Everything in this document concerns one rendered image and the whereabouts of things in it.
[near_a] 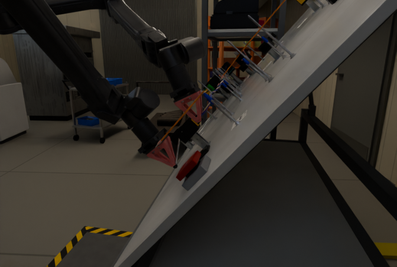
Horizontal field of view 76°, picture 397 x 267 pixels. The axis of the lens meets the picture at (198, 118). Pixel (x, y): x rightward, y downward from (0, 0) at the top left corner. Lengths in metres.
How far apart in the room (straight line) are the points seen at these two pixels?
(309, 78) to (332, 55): 0.04
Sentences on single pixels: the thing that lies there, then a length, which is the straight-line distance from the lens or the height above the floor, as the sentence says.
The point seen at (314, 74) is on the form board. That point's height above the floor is 1.28.
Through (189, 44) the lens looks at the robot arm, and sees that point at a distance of 0.69.
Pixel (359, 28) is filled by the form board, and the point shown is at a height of 1.34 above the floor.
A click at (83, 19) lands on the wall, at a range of 9.57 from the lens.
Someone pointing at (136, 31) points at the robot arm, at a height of 1.37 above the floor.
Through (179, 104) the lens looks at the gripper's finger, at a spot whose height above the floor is 1.19.
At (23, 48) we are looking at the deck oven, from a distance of 6.02.
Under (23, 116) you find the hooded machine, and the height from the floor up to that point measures 0.31.
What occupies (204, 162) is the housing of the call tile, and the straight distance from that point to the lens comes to 0.48.
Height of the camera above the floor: 1.31
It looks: 14 degrees down
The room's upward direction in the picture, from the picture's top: straight up
